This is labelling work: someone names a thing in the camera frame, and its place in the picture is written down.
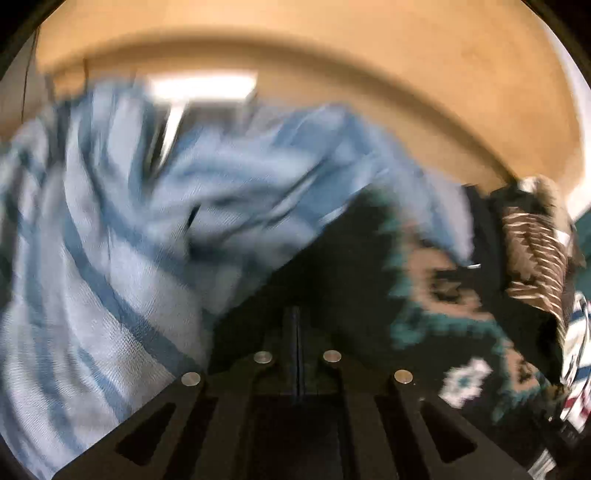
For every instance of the white rectangular object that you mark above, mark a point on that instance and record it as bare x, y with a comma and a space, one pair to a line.
203, 87

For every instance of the blue striped cloth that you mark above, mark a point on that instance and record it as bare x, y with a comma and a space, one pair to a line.
92, 230

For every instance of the white star striped blanket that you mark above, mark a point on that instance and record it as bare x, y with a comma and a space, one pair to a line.
577, 346

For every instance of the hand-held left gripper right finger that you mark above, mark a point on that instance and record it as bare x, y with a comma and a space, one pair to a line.
318, 369

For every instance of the wooden headboard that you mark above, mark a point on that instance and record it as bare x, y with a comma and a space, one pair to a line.
323, 69

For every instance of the grey-brown speckled garment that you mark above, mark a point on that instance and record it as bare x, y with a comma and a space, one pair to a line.
545, 189

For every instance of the brown striped sweater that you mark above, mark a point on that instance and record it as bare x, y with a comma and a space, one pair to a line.
535, 258

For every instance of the black patterned sweater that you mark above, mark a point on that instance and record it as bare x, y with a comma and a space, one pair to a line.
346, 258

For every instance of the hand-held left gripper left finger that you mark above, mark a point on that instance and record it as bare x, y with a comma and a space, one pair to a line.
277, 369

